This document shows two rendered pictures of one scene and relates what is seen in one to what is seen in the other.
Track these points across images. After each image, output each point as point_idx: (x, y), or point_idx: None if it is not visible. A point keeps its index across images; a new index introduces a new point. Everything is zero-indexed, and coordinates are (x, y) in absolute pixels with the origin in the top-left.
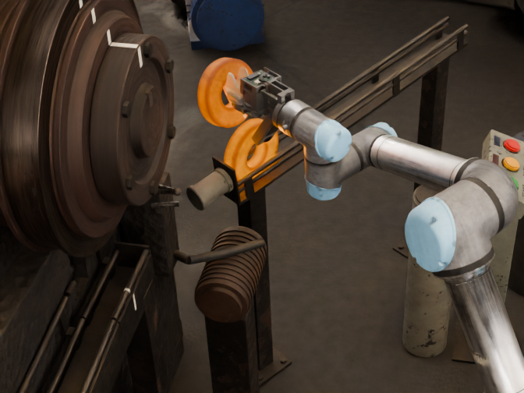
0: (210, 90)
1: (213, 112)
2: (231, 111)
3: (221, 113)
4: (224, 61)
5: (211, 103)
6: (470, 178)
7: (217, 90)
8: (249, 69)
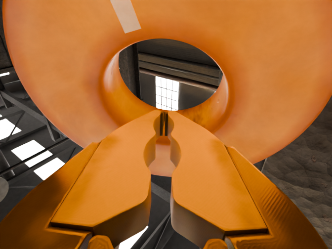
0: (259, 152)
1: (316, 85)
2: (204, 29)
3: (276, 58)
4: (165, 176)
5: (289, 121)
6: None
7: (228, 142)
8: (65, 133)
